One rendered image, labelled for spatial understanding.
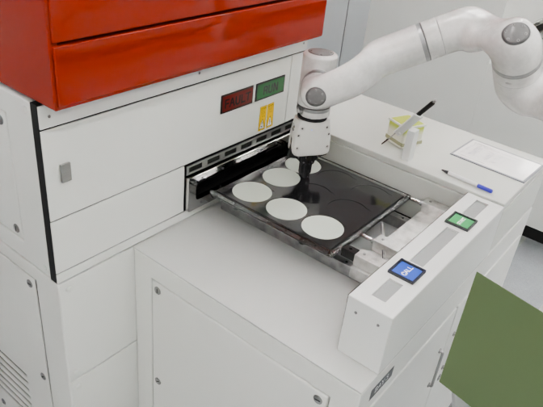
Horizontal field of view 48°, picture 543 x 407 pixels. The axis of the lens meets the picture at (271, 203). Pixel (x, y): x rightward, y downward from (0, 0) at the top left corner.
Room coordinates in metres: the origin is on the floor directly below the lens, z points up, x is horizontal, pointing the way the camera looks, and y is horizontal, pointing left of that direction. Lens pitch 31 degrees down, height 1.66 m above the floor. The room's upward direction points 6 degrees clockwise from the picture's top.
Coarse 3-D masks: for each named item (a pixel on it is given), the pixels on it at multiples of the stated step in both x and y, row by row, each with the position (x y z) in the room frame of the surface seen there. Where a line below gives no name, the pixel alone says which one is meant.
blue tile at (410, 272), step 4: (400, 264) 0.97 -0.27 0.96; (404, 264) 0.97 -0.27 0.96; (408, 264) 0.98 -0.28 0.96; (396, 268) 0.96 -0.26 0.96; (400, 268) 0.96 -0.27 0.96; (404, 268) 0.96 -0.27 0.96; (408, 268) 0.96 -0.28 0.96; (412, 268) 0.96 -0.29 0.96; (416, 268) 0.97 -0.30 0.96; (396, 272) 0.95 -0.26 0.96; (400, 272) 0.95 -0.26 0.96; (404, 272) 0.95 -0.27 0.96; (408, 272) 0.95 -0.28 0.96; (412, 272) 0.95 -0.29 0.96; (416, 272) 0.95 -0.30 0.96; (420, 272) 0.95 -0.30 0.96; (404, 276) 0.93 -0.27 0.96; (408, 276) 0.94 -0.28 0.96; (412, 276) 0.94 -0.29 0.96; (416, 276) 0.94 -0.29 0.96; (412, 280) 0.93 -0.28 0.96
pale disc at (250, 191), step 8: (240, 184) 1.33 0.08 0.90; (248, 184) 1.34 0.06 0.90; (256, 184) 1.34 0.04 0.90; (240, 192) 1.29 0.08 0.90; (248, 192) 1.30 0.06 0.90; (256, 192) 1.30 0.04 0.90; (264, 192) 1.31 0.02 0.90; (248, 200) 1.26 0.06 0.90; (256, 200) 1.26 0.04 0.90; (264, 200) 1.27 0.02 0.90
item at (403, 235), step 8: (416, 216) 1.30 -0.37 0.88; (424, 216) 1.31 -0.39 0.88; (432, 216) 1.31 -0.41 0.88; (408, 224) 1.26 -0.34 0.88; (416, 224) 1.26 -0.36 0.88; (424, 224) 1.27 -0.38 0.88; (400, 232) 1.22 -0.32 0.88; (408, 232) 1.23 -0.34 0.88; (416, 232) 1.23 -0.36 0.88; (400, 240) 1.19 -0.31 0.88; (408, 240) 1.19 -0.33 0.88; (352, 272) 1.06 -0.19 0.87; (360, 272) 1.05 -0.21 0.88; (360, 280) 1.05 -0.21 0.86
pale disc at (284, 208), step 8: (272, 200) 1.27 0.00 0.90; (280, 200) 1.27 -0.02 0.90; (288, 200) 1.28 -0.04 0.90; (296, 200) 1.28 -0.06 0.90; (272, 208) 1.23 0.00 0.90; (280, 208) 1.24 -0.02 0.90; (288, 208) 1.24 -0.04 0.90; (296, 208) 1.24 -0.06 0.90; (304, 208) 1.25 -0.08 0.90; (280, 216) 1.20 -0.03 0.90; (288, 216) 1.21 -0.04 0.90; (296, 216) 1.21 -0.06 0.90
